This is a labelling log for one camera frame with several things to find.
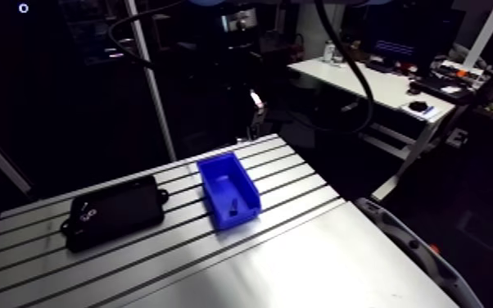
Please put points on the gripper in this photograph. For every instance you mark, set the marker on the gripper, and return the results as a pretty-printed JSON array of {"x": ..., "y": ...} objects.
[{"x": 257, "y": 116}]

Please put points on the blue bin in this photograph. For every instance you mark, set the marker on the blue bin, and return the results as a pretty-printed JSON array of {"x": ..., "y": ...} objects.
[{"x": 225, "y": 189}]

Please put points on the steel bolt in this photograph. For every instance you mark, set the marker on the steel bolt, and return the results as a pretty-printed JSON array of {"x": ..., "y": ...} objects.
[
  {"x": 233, "y": 207},
  {"x": 84, "y": 206}
]

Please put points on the black tray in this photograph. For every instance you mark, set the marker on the black tray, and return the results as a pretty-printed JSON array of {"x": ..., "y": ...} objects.
[{"x": 117, "y": 213}]

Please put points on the clear bottle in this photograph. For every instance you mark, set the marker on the clear bottle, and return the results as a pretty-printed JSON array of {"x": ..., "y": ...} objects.
[{"x": 328, "y": 51}]

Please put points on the white desk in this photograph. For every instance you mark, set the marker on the white desk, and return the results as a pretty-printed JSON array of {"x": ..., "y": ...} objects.
[{"x": 379, "y": 86}]

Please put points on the dark monitor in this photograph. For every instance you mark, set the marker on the dark monitor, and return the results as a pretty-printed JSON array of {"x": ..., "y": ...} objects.
[{"x": 405, "y": 38}]

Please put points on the black keyboard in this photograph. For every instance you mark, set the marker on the black keyboard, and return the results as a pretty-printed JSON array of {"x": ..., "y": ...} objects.
[{"x": 442, "y": 90}]

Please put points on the pale holed strip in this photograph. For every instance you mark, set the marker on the pale holed strip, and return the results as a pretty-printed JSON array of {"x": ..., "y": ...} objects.
[{"x": 422, "y": 253}]

